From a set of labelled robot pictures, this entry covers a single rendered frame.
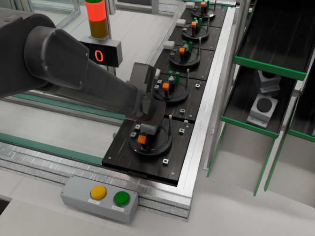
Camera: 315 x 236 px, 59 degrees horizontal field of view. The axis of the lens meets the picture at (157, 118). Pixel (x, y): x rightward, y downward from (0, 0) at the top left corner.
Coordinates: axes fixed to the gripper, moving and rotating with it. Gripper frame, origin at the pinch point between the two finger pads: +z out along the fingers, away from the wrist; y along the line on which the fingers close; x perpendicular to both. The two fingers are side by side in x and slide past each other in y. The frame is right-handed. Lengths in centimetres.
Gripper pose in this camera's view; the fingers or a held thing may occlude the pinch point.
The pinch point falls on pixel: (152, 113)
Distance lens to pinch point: 84.0
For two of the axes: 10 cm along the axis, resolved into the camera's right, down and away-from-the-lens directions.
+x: -2.2, 9.7, -0.5
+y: -9.6, -2.0, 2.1
